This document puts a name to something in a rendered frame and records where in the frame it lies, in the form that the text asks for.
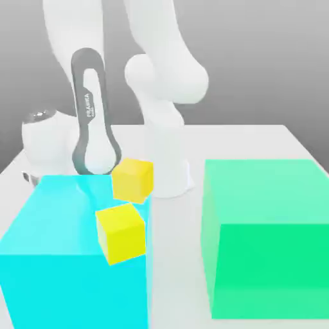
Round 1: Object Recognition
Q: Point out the large green box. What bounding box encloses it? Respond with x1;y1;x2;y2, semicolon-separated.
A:
200;159;329;320

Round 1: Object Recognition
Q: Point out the small lemon-yellow cube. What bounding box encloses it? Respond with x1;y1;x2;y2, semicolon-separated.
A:
95;203;147;266

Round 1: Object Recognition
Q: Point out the small orange-yellow cube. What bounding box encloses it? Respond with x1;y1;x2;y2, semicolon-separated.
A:
111;157;154;206

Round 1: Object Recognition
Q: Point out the large cyan box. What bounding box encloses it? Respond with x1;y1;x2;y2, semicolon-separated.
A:
0;173;153;329

